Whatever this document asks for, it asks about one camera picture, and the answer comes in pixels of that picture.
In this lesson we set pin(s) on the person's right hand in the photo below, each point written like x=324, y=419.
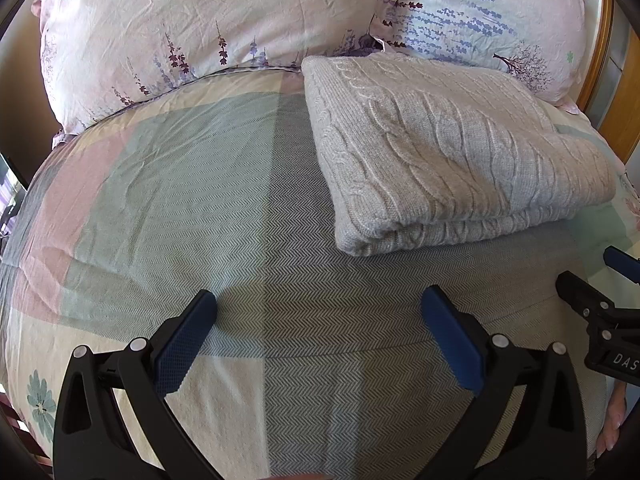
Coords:
x=611, y=420

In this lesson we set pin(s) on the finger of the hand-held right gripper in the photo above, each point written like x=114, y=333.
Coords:
x=580, y=292
x=622, y=262

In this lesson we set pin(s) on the pink floral pillow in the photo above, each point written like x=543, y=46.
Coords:
x=200, y=30

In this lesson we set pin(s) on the wooden headboard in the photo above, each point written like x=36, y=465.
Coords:
x=597, y=55

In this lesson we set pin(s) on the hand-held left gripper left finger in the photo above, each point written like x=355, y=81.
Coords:
x=182, y=342

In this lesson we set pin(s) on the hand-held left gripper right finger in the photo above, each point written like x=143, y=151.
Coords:
x=452, y=337

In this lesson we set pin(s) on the white lavender print pillow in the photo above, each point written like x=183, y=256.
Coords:
x=480, y=25

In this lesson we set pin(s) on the pastel checked blanket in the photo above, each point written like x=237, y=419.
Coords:
x=200, y=220

